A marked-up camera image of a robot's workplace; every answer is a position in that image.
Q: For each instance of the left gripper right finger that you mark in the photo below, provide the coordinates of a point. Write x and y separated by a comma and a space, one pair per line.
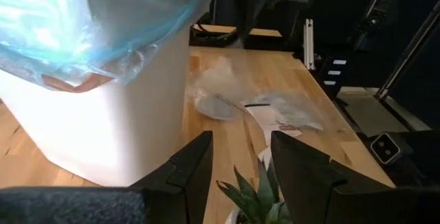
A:
302, 182

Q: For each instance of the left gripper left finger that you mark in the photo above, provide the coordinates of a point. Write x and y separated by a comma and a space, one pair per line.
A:
185, 182

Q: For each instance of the white plastic trash bin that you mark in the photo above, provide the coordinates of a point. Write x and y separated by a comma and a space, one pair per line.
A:
103, 131

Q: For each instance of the blue plastic bin liner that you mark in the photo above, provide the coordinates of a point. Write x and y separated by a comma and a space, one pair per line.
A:
68, 38

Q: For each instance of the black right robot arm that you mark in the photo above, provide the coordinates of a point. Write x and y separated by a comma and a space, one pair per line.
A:
247, 11

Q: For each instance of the clear printed plastic bag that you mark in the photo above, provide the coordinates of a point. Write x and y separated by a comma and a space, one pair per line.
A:
220, 93

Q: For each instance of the succulent in grey patterned pot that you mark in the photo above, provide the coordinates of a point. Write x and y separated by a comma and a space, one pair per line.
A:
261, 200

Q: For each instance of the table-level camera box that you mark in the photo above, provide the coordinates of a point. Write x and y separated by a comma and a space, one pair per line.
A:
385, 148

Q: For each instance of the white upright bracket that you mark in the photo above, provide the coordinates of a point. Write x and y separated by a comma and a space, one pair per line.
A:
309, 45

